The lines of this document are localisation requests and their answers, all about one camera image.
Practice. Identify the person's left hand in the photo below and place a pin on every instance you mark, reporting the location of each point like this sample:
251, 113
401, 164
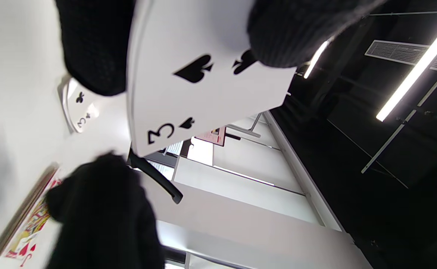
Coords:
91, 45

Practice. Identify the person's right hand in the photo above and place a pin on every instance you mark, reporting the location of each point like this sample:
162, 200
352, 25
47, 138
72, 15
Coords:
106, 216

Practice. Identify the pile of face-up clubs cards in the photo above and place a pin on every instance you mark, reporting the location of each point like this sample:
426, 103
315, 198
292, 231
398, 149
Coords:
82, 108

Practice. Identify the hearts face playing card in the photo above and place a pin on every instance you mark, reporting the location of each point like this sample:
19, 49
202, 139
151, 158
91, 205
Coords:
31, 228

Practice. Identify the stack of red-backed playing cards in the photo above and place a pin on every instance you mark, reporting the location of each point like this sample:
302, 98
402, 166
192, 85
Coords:
188, 104

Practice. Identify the black padded office chair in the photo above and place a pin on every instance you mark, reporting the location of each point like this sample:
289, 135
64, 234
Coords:
158, 179

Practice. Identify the long ceiling light strip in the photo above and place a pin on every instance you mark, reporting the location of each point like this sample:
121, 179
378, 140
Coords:
416, 71
315, 59

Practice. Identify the white ceiling air vent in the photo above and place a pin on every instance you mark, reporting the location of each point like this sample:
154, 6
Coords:
397, 52

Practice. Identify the red wall poster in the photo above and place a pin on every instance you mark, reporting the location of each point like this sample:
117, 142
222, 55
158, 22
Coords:
212, 136

